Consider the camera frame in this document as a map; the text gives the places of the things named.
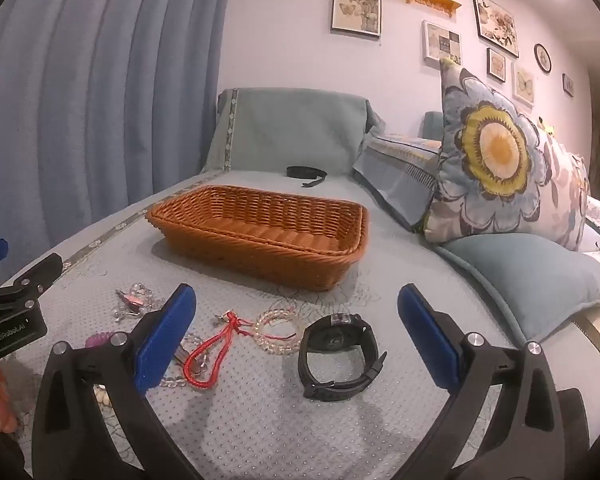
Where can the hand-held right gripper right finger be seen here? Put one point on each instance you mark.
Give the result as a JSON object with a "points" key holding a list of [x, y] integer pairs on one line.
{"points": [[430, 340]]}

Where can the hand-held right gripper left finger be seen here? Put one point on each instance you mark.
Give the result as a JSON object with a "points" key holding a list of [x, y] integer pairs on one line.
{"points": [[165, 340]]}

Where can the silver crystal hair clip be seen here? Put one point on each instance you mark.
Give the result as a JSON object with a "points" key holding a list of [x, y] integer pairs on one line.
{"points": [[130, 300]]}

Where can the black wristwatch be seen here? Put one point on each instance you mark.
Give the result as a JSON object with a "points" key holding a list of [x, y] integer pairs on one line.
{"points": [[362, 350]]}

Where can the brown wicker basket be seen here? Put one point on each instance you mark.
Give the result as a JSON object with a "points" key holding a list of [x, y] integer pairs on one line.
{"points": [[260, 220]]}

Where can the plain teal cushion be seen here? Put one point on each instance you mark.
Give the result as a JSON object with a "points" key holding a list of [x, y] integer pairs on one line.
{"points": [[520, 280]]}

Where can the teal embroidered sofa cover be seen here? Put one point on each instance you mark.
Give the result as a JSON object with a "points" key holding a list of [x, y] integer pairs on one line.
{"points": [[260, 420]]}

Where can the striped blue pillow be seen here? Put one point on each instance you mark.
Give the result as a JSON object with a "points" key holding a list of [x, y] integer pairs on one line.
{"points": [[395, 175]]}

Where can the blue curtain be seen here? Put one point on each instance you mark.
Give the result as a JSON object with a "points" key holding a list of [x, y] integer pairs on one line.
{"points": [[105, 85]]}

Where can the large flower print pillow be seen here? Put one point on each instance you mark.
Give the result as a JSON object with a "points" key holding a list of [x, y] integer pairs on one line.
{"points": [[495, 150]]}

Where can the leaf print pillow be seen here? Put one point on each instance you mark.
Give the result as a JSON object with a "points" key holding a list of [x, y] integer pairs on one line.
{"points": [[570, 185]]}

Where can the yellow plush toy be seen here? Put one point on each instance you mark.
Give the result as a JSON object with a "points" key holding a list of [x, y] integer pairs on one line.
{"points": [[546, 126]]}

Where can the teal backrest cover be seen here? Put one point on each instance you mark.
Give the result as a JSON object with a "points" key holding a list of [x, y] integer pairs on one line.
{"points": [[290, 125]]}

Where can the pale butterfly picture frame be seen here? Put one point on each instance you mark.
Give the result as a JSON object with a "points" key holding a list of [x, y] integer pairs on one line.
{"points": [[523, 82]]}

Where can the small butterfly picture frame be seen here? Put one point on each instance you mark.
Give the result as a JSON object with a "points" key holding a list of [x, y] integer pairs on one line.
{"points": [[496, 65]]}

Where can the tiny dark picture frame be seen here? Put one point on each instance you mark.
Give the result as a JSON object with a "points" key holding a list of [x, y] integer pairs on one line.
{"points": [[568, 85]]}

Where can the white picture frame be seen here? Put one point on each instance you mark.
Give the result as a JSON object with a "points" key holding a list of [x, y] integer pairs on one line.
{"points": [[441, 42]]}

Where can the round black wall frame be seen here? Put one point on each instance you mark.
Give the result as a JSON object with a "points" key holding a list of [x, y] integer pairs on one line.
{"points": [[542, 58]]}

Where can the flower painting frame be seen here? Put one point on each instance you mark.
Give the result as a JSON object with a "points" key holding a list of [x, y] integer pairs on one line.
{"points": [[495, 22]]}

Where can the large butterfly picture frame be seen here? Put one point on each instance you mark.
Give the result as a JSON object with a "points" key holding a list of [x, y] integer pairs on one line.
{"points": [[355, 5]]}

